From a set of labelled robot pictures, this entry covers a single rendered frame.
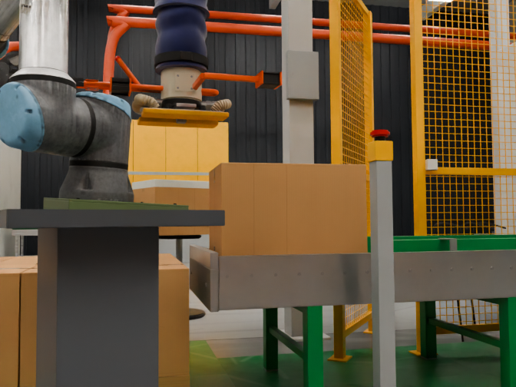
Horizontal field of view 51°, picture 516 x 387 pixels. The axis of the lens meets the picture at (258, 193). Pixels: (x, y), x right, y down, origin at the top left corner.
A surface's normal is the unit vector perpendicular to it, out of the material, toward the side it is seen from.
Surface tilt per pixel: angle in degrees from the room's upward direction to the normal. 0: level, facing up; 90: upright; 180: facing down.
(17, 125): 94
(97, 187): 72
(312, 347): 90
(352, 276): 90
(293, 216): 90
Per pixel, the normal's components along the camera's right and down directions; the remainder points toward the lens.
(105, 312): 0.53, -0.04
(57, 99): 0.71, -0.07
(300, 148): 0.22, -0.05
